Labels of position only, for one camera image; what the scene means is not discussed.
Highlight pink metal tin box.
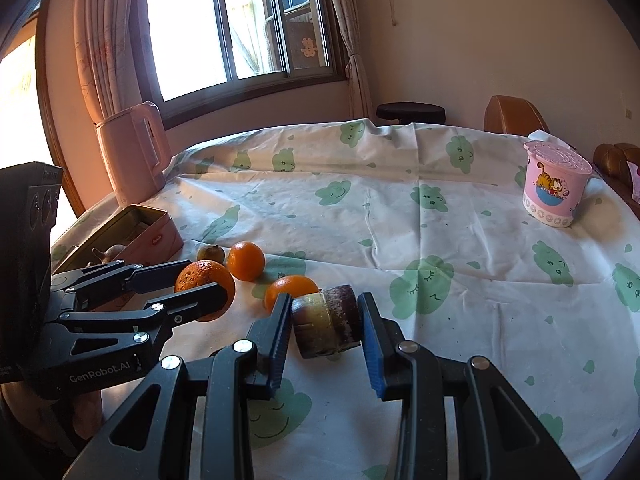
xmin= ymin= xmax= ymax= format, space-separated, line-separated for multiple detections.
xmin=51 ymin=202 xmax=185 ymax=311

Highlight beige curtain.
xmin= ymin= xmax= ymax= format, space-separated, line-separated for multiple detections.
xmin=331 ymin=0 xmax=374 ymax=119
xmin=74 ymin=0 xmax=132 ymax=125

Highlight black round stool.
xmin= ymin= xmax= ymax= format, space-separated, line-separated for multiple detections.
xmin=376 ymin=102 xmax=446 ymax=125

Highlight large orange tangerine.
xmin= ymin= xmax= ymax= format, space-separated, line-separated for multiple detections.
xmin=174 ymin=259 xmax=235 ymax=322

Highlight black camera box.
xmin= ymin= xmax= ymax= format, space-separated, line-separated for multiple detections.
xmin=1 ymin=162 xmax=63 ymax=382

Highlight window with frame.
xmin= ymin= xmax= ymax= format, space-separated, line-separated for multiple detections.
xmin=130 ymin=0 xmax=345 ymax=127

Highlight purple round fruit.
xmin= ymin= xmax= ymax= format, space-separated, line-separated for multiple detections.
xmin=87 ymin=244 xmax=126 ymax=266

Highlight beige curtain left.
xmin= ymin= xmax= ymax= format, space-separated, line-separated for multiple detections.
xmin=74 ymin=0 xmax=132 ymax=125

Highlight small orange kumquat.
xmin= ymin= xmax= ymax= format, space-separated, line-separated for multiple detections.
xmin=264 ymin=275 xmax=319 ymax=312
xmin=227 ymin=240 xmax=266 ymax=282

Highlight brown leather sofa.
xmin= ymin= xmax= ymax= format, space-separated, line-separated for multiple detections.
xmin=592 ymin=143 xmax=639 ymax=212

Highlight pink cloth on sofa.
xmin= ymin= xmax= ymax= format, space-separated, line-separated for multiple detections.
xmin=627 ymin=160 xmax=640 ymax=204

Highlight beige curtain right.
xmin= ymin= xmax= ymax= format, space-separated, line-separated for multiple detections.
xmin=331 ymin=0 xmax=374 ymax=119

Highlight pink cartoon cup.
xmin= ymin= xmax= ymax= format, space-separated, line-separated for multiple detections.
xmin=523 ymin=140 xmax=593 ymax=229

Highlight sugarcane piece white ends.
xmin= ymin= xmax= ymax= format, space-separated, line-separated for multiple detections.
xmin=292 ymin=285 xmax=362 ymax=359

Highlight brown longan fruit far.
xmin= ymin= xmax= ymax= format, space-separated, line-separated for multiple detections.
xmin=196 ymin=244 xmax=226 ymax=264

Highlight brown leather chair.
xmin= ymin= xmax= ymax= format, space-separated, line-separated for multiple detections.
xmin=484 ymin=96 xmax=549 ymax=136

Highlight pink electric kettle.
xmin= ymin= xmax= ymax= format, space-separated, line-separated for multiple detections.
xmin=96 ymin=101 xmax=171 ymax=207

